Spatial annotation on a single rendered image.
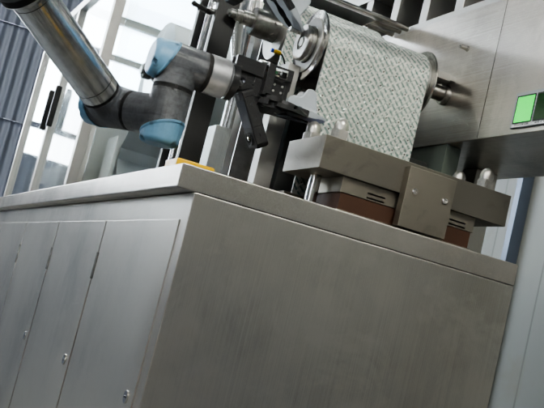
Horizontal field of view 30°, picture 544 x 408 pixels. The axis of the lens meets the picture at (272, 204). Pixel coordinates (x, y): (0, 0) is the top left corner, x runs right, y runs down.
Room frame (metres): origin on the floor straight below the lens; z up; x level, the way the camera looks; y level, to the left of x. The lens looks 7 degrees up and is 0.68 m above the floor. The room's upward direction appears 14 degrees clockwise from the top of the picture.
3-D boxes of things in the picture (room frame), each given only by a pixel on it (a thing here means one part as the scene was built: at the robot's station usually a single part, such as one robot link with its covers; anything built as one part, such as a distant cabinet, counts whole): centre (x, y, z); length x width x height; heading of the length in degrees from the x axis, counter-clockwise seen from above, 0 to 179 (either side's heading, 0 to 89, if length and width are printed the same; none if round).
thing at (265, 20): (2.20, 0.11, 1.33); 0.06 x 0.06 x 0.06; 22
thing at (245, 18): (2.18, 0.17, 1.33); 0.06 x 0.03 x 0.03; 112
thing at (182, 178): (2.86, 0.32, 0.88); 2.52 x 0.66 x 0.04; 22
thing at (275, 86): (1.88, 0.08, 1.12); 0.12 x 0.08 x 0.09; 112
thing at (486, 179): (1.89, -0.38, 1.05); 0.04 x 0.04 x 0.04
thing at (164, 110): (1.83, 0.24, 1.01); 0.11 x 0.08 x 0.11; 61
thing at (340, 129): (1.77, -0.09, 1.05); 0.04 x 0.04 x 0.04
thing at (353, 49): (2.15, -0.07, 1.16); 0.39 x 0.23 x 0.51; 22
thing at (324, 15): (1.98, 0.00, 1.25); 0.15 x 0.01 x 0.15; 22
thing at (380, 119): (1.97, -0.14, 1.11); 0.23 x 0.01 x 0.18; 112
